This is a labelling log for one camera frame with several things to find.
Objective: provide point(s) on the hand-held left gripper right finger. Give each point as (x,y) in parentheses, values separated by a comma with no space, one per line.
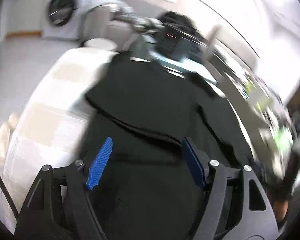
(193,162)

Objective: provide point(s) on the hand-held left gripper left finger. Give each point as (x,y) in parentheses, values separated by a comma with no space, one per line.
(100,162)

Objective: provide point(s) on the black knit garment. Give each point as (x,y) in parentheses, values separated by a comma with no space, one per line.
(152,105)

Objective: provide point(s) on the person's right forearm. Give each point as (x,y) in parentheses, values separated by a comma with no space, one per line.
(290,180)

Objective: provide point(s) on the pile of black clothes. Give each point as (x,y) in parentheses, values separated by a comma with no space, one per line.
(176,20)

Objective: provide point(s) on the black metal rod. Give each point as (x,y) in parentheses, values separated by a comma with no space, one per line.
(5,190)

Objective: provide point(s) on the white round stool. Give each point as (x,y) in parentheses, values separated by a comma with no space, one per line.
(100,43)

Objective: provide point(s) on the light grey sofa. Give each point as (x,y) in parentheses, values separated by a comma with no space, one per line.
(102,17)

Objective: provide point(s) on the white washing machine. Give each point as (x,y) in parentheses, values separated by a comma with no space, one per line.
(62,7)

